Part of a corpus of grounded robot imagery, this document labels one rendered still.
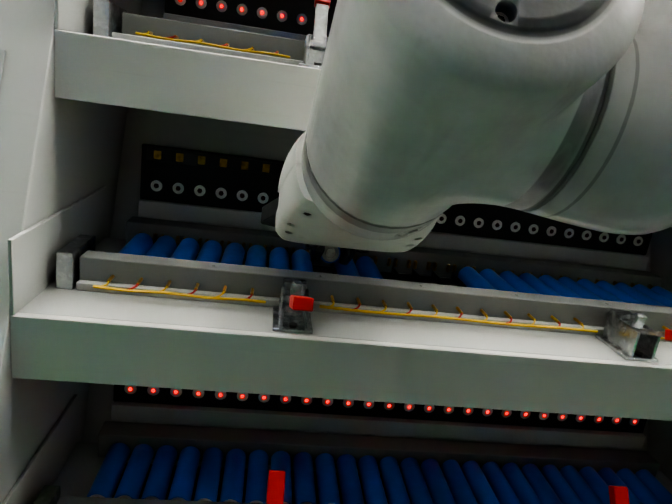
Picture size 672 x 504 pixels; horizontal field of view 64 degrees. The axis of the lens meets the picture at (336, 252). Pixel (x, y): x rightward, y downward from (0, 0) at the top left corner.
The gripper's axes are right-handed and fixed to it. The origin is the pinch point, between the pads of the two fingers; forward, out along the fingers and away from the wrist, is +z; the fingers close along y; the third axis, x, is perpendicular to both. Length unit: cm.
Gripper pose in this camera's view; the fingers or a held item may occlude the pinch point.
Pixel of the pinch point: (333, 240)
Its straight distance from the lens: 44.3
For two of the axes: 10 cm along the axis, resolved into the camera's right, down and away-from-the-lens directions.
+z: -1.6, 2.3, 9.6
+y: -9.9, -1.0, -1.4
